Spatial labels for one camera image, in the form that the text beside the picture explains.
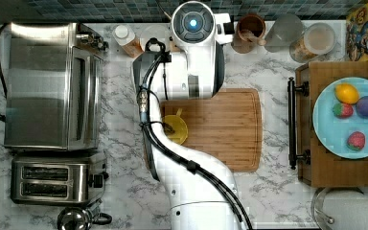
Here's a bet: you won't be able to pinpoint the glass jar with white lid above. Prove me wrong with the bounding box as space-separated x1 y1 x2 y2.
289 23 336 63

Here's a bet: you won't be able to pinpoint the yellow mug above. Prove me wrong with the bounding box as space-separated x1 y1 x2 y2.
162 108 189 145

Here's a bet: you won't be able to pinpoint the bamboo cutting board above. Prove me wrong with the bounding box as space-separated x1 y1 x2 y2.
161 88 263 173

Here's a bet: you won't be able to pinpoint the white-capped bottle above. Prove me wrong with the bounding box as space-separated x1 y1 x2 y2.
112 25 143 58

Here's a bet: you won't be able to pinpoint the clear glass tumbler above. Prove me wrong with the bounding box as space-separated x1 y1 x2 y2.
264 13 304 53

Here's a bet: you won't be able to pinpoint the stainless steel toaster oven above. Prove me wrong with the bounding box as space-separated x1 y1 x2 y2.
4 23 108 150

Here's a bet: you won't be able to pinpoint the wooden serving tray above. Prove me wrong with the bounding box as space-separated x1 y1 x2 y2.
287 60 368 188

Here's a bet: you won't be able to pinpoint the light blue plate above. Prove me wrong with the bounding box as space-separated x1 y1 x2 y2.
311 77 368 159

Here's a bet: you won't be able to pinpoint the steel kettle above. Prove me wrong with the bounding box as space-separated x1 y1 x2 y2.
57 199 112 230

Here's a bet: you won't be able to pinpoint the stainless steel two-slot toaster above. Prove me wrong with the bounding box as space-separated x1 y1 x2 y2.
11 152 108 206

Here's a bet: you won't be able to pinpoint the red toy strawberry upper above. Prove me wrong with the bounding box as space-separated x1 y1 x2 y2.
333 103 354 119

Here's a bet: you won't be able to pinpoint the red toy strawberry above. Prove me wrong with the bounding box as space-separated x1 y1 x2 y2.
347 131 366 151
333 103 354 119

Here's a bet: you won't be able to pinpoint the yellow toy lemon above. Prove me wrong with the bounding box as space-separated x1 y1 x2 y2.
334 83 359 104

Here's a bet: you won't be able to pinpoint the red toy strawberry lower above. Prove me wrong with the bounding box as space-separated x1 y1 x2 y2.
347 131 366 151

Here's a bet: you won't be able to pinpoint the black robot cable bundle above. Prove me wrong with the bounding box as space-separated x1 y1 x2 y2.
135 37 254 230

